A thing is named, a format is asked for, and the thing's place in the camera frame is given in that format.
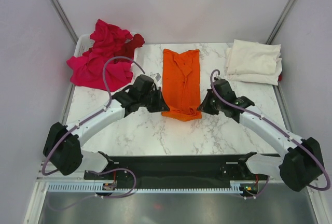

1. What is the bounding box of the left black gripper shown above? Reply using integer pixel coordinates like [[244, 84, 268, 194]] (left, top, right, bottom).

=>
[[140, 87, 169, 113]]

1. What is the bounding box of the orange t shirt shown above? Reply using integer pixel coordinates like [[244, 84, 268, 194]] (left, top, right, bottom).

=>
[[162, 49, 202, 122]]

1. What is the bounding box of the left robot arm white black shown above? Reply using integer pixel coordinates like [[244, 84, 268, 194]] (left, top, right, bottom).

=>
[[43, 74, 170, 179]]

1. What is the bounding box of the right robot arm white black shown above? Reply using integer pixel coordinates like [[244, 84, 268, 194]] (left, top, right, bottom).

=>
[[197, 77, 331, 192]]

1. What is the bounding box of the dark red t shirt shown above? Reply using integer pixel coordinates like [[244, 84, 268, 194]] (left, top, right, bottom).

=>
[[114, 34, 145, 59]]

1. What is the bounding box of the folded white t shirt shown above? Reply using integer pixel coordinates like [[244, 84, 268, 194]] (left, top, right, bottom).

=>
[[227, 58, 282, 86]]

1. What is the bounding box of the folded cream t shirt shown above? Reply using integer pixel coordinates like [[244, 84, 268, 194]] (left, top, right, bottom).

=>
[[226, 39, 281, 75]]

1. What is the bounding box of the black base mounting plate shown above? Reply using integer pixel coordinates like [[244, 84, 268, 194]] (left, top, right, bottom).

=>
[[84, 155, 267, 188]]

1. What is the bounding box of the pink red t shirt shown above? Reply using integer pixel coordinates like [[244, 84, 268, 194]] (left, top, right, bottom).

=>
[[66, 19, 133, 92]]

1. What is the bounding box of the white laundry basket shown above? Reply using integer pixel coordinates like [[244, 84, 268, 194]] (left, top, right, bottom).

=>
[[75, 30, 141, 66]]

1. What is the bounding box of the aluminium cross extrusion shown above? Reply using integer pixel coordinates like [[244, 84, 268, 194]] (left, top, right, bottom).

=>
[[35, 160, 86, 182]]

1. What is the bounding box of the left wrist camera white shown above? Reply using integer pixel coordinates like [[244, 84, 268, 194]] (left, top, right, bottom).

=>
[[153, 73, 161, 82]]

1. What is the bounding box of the left aluminium side rail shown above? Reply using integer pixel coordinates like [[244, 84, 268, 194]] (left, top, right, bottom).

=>
[[60, 83, 75, 124]]

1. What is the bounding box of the right aluminium frame post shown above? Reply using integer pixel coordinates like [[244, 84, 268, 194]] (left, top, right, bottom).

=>
[[266, 0, 297, 45]]

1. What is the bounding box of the aluminium frame post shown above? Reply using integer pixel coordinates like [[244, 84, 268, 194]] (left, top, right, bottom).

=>
[[266, 0, 297, 45], [50, 0, 78, 43]]

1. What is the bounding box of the white slotted cable duct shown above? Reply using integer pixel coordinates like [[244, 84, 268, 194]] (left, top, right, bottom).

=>
[[46, 182, 253, 194]]

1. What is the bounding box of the left aluminium frame post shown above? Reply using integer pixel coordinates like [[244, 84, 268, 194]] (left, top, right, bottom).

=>
[[50, 0, 78, 43]]

